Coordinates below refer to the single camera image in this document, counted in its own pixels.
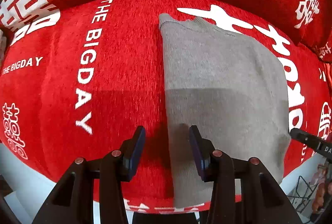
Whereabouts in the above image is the red wedding bed cover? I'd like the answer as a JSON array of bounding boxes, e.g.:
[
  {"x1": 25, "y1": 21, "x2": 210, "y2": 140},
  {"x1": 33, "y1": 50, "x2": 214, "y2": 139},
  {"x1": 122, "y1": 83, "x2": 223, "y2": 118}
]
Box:
[{"x1": 1, "y1": 0, "x2": 331, "y2": 213}]

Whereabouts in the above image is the white floral folded cloth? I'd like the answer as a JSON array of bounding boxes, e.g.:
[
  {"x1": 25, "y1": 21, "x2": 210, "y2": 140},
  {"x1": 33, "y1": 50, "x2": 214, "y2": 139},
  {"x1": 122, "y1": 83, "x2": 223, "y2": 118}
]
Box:
[{"x1": 0, "y1": 30, "x2": 7, "y2": 63}]

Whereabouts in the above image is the black wire rack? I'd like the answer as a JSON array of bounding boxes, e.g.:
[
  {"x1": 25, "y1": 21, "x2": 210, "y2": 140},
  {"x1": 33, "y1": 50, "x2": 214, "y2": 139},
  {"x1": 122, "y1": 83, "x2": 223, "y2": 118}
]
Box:
[{"x1": 287, "y1": 176, "x2": 319, "y2": 213}]

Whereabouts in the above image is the grey knit sweater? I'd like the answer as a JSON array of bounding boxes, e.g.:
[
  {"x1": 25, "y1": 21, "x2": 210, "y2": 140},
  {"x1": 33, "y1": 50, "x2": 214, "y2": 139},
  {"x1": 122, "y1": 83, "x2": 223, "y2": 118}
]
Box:
[{"x1": 159, "y1": 14, "x2": 290, "y2": 208}]

